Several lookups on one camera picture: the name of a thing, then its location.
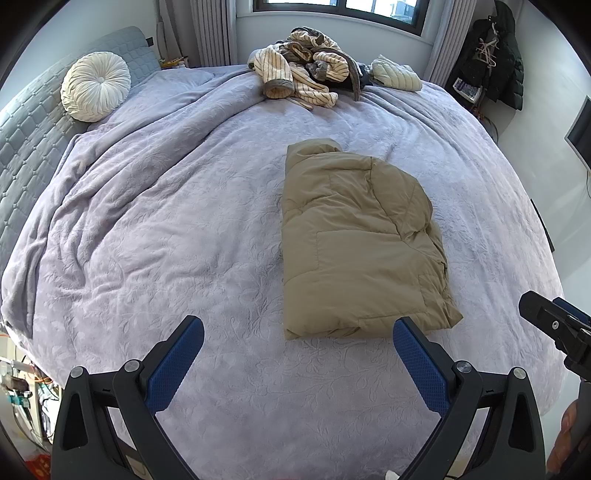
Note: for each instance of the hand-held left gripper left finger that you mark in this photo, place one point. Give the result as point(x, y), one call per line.
point(178, 364)

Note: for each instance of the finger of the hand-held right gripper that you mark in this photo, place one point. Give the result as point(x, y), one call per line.
point(549, 321)
point(575, 313)

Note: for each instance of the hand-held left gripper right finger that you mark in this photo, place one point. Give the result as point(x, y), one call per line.
point(422, 364)

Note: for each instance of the khaki puffer jacket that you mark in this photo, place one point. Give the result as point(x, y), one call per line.
point(355, 240)

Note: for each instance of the person's right hand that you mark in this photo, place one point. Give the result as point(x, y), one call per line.
point(564, 438)

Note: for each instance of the lilac fleece blanket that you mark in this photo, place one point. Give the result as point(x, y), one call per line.
point(161, 230)

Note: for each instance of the cluttered side table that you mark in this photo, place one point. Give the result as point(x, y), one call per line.
point(27, 392)

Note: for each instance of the red box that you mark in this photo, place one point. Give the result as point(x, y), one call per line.
point(37, 465)

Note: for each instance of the shelf with magazines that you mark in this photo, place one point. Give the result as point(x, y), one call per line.
point(467, 90)

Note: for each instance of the grey quilted headboard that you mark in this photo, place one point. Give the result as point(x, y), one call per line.
point(27, 134)

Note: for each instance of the round white pleated cushion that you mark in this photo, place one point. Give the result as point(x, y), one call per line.
point(94, 87)

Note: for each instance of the cream quilted jacket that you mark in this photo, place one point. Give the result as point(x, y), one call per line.
point(397, 74)

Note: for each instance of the dark garment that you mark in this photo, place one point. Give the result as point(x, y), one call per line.
point(364, 76)

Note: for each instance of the grey curtain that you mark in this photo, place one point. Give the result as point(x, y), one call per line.
point(445, 41)
point(198, 30)

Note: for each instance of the dark framed window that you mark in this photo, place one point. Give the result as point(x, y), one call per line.
point(341, 11)

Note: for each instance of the wall monitor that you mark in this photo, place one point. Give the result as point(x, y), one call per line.
point(581, 134)

